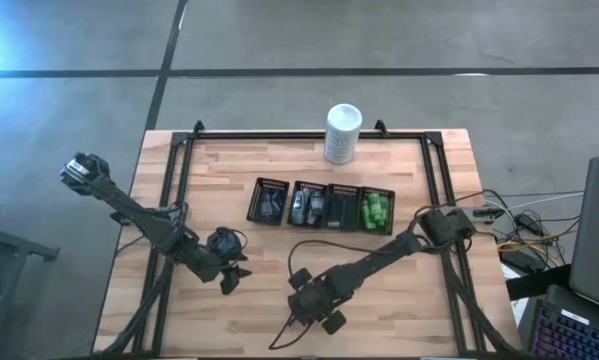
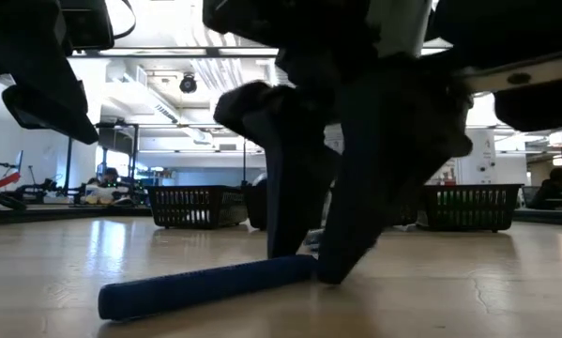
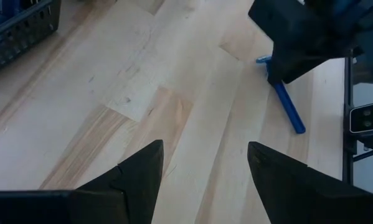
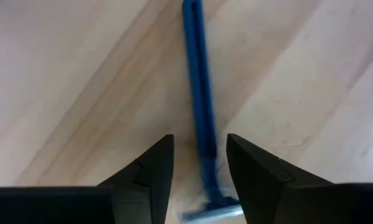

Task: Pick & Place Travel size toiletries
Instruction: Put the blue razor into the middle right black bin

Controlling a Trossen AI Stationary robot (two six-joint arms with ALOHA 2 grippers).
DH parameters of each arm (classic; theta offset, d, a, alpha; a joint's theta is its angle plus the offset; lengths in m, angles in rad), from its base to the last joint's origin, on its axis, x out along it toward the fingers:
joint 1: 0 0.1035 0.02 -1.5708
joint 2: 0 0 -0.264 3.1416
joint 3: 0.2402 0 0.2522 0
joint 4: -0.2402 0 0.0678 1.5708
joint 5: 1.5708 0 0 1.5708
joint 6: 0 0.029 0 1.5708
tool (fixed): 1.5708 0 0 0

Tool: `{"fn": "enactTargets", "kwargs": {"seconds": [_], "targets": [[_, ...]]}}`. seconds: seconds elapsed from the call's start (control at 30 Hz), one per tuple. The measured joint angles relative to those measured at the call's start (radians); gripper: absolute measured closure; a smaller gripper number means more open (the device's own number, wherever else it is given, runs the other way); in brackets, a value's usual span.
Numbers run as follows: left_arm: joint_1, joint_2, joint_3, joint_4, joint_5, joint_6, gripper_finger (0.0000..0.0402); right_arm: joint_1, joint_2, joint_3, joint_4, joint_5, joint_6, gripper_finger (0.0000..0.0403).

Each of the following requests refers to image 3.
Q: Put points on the black aluminium table frame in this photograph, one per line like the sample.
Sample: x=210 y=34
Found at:
x=347 y=124

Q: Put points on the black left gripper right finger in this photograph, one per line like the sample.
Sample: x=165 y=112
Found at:
x=298 y=193

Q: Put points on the black perforated plastic basket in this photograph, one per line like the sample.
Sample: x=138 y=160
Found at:
x=21 y=34

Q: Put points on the table-level camera box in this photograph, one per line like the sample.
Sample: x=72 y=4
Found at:
x=367 y=117

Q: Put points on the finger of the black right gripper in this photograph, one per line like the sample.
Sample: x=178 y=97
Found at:
x=289 y=34

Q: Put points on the blue disposable razor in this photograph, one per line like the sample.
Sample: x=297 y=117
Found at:
x=287 y=105

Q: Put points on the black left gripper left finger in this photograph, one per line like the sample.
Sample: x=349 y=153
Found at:
x=133 y=193

